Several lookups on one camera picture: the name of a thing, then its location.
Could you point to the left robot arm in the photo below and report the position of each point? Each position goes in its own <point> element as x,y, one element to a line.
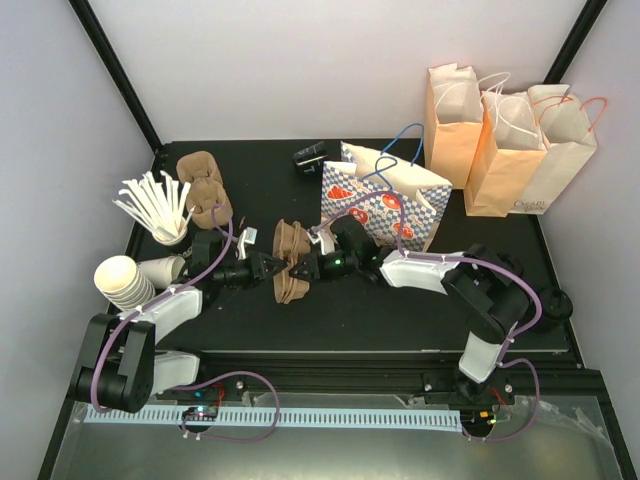
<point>119,368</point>

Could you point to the white paper cup stack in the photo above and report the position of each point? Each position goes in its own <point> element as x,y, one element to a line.
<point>120,281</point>

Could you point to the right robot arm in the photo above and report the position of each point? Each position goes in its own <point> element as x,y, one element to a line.
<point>493,299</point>

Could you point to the orange paper bag white handles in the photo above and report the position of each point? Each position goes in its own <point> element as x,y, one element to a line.
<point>454,116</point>

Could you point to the brown pulp cup carrier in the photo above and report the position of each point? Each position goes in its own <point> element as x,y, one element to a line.
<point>290,243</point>

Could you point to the beige paper bag orange handles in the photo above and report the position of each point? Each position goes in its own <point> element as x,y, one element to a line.
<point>568,127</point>

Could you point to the blue checkered paper bag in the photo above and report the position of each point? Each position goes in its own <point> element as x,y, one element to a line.
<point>394,199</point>

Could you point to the brown cup carrier stack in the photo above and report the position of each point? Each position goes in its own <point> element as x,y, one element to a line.
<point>207,197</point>

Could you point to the lying white paper cup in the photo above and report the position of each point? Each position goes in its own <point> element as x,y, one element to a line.
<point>162,272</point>

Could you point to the orange paper bag middle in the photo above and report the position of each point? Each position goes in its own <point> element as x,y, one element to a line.
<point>509,151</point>

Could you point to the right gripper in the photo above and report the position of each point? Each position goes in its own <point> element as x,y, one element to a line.
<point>300,275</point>

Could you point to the cup of white straws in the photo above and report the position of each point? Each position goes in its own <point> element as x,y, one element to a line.
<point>159,206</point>

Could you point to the black coffee cup stack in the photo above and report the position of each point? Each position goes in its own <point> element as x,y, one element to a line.
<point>557,309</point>

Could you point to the light blue cable duct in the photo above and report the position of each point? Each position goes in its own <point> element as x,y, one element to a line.
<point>336,418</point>

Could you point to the black lid stack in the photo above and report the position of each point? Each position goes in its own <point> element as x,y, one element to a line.
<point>512,263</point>

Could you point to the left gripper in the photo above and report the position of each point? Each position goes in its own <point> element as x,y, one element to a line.
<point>256,270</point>

